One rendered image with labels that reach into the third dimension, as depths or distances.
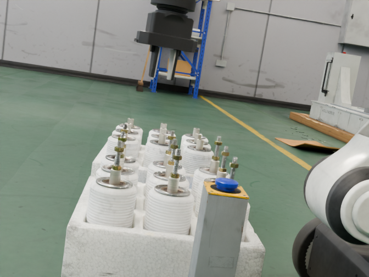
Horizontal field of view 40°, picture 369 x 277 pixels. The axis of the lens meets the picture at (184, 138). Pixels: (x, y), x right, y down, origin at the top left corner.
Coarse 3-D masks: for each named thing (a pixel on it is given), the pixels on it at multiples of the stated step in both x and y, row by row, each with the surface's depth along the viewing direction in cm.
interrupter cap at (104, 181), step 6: (96, 180) 103; (102, 180) 104; (108, 180) 105; (120, 180) 106; (126, 180) 106; (108, 186) 100; (114, 186) 100; (120, 186) 101; (126, 186) 102; (132, 186) 104
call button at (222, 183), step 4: (216, 180) 87; (220, 180) 86; (224, 180) 87; (228, 180) 87; (232, 180) 88; (216, 184) 87; (220, 184) 86; (224, 184) 86; (228, 184) 85; (232, 184) 86; (236, 184) 86; (220, 188) 86; (224, 188) 86; (228, 188) 86; (232, 188) 86
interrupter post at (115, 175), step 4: (112, 172) 103; (116, 172) 102; (120, 172) 103; (112, 176) 103; (116, 176) 103; (120, 176) 103; (112, 180) 103; (116, 180) 103; (112, 184) 103; (116, 184) 103
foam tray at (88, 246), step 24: (72, 216) 102; (144, 216) 110; (192, 216) 114; (72, 240) 97; (96, 240) 97; (120, 240) 98; (144, 240) 98; (168, 240) 98; (192, 240) 99; (72, 264) 98; (96, 264) 98; (120, 264) 99; (144, 264) 99; (168, 264) 99; (240, 264) 100
